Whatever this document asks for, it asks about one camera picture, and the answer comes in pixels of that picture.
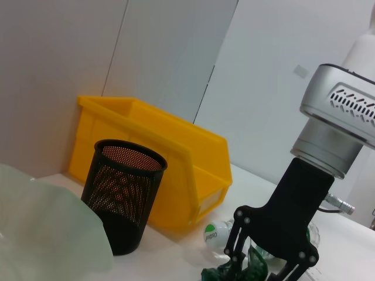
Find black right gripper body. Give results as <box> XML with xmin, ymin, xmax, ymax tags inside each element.
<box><xmin>233</xmin><ymin>157</ymin><xmax>335</xmax><ymax>266</ymax></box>

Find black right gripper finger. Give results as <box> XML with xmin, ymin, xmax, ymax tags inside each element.
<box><xmin>223</xmin><ymin>205</ymin><xmax>253</xmax><ymax>265</ymax></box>
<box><xmin>264</xmin><ymin>253</ymin><xmax>319</xmax><ymax>281</ymax></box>

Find clear green-label water bottle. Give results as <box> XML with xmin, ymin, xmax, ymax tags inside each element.
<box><xmin>203</xmin><ymin>218</ymin><xmax>321</xmax><ymax>262</ymax></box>

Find green plastic wrapper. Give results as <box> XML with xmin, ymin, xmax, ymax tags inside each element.
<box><xmin>201</xmin><ymin>244</ymin><xmax>269</xmax><ymax>281</ymax></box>

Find black mesh pen holder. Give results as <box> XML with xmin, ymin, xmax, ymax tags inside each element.
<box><xmin>80</xmin><ymin>139</ymin><xmax>169</xmax><ymax>256</ymax></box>

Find green glass fruit bowl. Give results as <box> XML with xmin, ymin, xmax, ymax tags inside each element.
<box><xmin>0</xmin><ymin>163</ymin><xmax>114</xmax><ymax>281</ymax></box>

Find yellow plastic bin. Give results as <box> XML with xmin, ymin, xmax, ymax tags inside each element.
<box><xmin>68</xmin><ymin>95</ymin><xmax>234</xmax><ymax>234</ymax></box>

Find right gripper cable with connector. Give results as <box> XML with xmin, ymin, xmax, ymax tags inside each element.
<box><xmin>317</xmin><ymin>192</ymin><xmax>357</xmax><ymax>217</ymax></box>

